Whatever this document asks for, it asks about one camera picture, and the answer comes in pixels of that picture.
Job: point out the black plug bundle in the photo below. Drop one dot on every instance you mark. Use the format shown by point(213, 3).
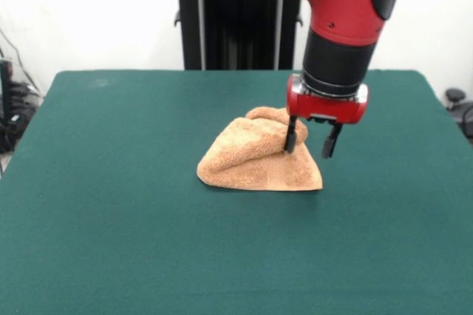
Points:
point(24, 95)

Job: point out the black upright device, red light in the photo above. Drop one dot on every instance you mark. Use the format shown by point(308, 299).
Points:
point(6, 108)

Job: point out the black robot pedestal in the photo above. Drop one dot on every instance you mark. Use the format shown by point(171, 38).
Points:
point(214, 26)

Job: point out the dark green table cloth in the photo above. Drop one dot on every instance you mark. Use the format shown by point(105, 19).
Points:
point(111, 189)

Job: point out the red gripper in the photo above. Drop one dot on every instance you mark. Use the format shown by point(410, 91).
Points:
point(325, 109)

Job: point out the tan terry cloth towel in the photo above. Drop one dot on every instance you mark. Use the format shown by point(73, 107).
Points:
point(251, 161)

